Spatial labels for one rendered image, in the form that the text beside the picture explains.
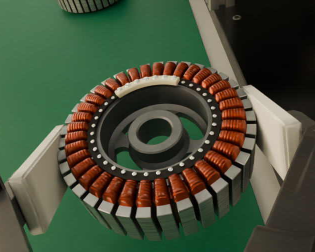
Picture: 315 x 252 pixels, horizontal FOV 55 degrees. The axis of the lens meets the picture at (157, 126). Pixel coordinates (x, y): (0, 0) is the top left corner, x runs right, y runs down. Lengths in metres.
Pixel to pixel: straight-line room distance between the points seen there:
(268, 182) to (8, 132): 0.25
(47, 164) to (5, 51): 0.32
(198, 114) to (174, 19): 0.24
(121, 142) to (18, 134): 0.16
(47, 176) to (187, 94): 0.09
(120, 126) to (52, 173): 0.06
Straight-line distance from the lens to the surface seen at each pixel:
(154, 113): 0.18
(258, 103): 0.16
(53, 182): 0.17
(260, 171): 0.25
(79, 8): 0.47
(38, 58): 0.43
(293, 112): 0.16
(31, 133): 0.33
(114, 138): 0.19
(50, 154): 0.17
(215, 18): 0.38
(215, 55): 0.35
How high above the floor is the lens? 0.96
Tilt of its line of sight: 49 degrees down
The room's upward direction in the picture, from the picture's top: 15 degrees counter-clockwise
